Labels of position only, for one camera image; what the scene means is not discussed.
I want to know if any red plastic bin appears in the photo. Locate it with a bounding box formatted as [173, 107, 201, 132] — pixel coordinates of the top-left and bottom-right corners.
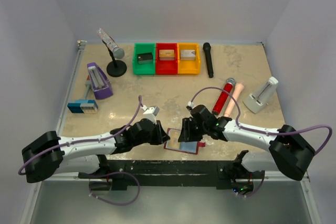
[155, 43, 178, 75]

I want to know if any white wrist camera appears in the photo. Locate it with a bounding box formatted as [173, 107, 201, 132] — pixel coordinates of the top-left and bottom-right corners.
[186, 101, 195, 112]
[142, 105, 160, 124]

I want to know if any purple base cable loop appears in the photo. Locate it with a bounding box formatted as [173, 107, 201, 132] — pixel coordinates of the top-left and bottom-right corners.
[88, 171, 140, 206]

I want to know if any black microphone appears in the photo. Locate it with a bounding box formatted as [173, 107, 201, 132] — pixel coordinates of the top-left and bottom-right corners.
[203, 42, 214, 78]

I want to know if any blue grey block toy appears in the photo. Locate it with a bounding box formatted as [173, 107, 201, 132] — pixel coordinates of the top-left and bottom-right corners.
[67, 76, 98, 114]

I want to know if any black microphone stand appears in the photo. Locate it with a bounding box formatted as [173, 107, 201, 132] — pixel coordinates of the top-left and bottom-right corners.
[102, 41, 127, 77]

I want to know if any silver card in yellow bin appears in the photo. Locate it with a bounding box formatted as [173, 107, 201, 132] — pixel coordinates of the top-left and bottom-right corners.
[180, 49, 196, 61]

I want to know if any white metronome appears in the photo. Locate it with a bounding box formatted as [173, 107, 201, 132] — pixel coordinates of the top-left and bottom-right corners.
[243, 77, 279, 114]

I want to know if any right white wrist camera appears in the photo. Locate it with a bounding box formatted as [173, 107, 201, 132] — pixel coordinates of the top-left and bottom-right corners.
[186, 101, 195, 112]

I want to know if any tan card in red bin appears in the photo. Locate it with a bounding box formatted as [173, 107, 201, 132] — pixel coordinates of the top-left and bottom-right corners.
[159, 49, 175, 61]

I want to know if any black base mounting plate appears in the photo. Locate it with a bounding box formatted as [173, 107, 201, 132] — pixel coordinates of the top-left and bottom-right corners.
[78, 159, 266, 191]

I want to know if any red microphone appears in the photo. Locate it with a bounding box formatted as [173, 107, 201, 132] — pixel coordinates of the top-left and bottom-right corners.
[212, 78, 236, 115]

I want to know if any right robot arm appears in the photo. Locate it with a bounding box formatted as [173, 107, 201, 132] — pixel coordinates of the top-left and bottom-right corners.
[178, 105, 315, 181]

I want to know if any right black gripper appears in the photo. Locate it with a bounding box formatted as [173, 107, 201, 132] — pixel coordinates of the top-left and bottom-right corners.
[177, 117, 208, 142]

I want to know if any yellow plastic bin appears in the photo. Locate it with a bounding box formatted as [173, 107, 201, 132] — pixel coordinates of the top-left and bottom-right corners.
[177, 42, 201, 75]

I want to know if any red leather card holder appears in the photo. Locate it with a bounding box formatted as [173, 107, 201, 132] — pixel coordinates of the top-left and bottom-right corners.
[164, 128, 206, 155]

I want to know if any black card in green bin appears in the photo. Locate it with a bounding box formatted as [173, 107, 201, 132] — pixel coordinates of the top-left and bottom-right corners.
[137, 52, 153, 65]

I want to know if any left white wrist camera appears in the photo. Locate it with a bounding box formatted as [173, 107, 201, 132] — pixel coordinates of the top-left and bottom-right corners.
[142, 105, 160, 124]

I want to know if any glitter silver microphone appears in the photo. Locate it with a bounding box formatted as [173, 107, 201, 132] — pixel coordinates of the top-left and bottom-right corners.
[97, 28, 125, 59]

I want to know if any green plastic bin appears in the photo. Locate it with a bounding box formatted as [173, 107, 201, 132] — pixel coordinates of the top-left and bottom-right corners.
[132, 43, 156, 75]

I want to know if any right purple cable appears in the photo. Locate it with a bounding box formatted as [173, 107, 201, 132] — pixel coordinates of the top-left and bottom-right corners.
[190, 87, 332, 155]

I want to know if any aluminium frame rail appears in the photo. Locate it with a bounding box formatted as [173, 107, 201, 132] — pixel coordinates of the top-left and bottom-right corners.
[19, 40, 87, 224]

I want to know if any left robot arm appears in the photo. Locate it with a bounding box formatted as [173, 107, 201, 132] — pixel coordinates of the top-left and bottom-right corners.
[18, 119, 170, 183]

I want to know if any pink microphone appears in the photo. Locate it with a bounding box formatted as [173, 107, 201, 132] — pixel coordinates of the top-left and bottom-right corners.
[224, 82, 245, 117]

